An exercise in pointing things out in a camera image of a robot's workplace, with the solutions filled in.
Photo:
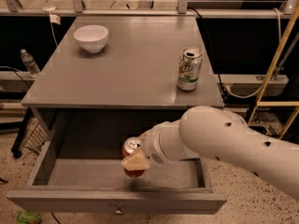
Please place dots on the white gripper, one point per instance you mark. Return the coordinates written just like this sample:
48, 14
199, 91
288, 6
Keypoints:
153, 147

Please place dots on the red coke can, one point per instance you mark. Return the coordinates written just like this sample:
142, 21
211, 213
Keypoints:
129, 146

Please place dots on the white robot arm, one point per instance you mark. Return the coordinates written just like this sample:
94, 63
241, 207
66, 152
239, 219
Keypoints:
220, 135

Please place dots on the open grey top drawer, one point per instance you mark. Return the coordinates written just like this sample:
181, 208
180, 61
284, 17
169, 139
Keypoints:
79, 169

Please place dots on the metal drawer knob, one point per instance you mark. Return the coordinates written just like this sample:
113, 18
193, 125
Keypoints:
118, 211

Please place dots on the white green 7up can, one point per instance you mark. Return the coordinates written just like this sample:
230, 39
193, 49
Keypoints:
190, 63

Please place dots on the grey cabinet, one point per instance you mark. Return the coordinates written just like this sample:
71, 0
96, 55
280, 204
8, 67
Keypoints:
122, 89

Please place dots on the green crumpled bag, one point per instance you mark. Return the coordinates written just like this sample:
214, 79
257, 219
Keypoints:
28, 218

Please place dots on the white ceramic bowl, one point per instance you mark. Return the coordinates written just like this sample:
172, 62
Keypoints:
91, 38

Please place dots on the clear plastic water bottle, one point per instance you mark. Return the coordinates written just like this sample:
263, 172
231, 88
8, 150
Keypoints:
30, 63

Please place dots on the wire mesh basket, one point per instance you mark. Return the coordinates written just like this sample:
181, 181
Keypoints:
36, 139

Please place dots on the metal railing frame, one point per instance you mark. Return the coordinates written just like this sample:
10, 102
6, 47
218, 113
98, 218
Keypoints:
206, 8

